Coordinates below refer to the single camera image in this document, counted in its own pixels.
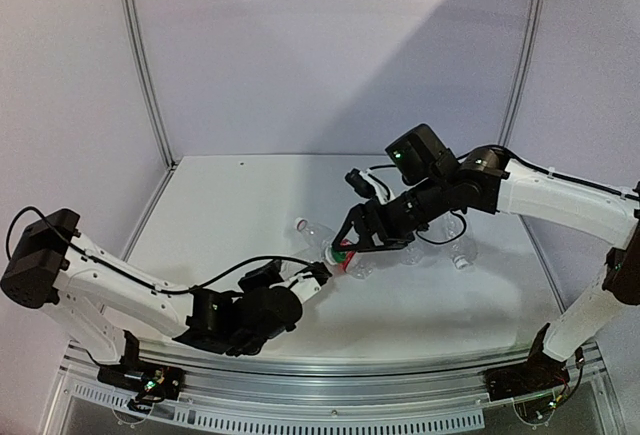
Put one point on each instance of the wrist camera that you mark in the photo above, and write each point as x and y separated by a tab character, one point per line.
368	186
264	276

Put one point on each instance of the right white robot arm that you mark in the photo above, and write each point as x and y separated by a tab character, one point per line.
492	179

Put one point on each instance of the blue label water bottle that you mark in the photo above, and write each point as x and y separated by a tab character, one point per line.
411	255

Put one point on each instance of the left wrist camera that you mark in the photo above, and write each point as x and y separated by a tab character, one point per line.
264	276

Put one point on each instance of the left aluminium frame post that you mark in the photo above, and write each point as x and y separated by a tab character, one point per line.
146	84

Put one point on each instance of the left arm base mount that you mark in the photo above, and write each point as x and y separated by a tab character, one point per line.
151	383

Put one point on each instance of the red label water bottle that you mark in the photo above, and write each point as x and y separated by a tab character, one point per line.
318	239

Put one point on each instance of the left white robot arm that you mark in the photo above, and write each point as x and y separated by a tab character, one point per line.
55	268

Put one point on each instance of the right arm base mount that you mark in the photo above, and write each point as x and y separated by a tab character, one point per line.
539	386

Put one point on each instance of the right aluminium frame post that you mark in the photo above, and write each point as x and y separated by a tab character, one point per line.
516	92

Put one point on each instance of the green bottle cap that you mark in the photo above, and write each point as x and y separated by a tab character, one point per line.
336	257

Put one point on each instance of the clear bottle white cap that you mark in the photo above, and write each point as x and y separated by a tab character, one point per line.
459	241

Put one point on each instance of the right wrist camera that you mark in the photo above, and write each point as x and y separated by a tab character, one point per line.
368	186

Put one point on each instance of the aluminium frame post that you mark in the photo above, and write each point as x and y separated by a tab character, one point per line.
516	92
146	84

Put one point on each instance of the aluminium front rail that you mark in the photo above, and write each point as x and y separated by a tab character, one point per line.
320	396

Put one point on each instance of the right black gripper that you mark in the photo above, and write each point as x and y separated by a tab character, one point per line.
359	216

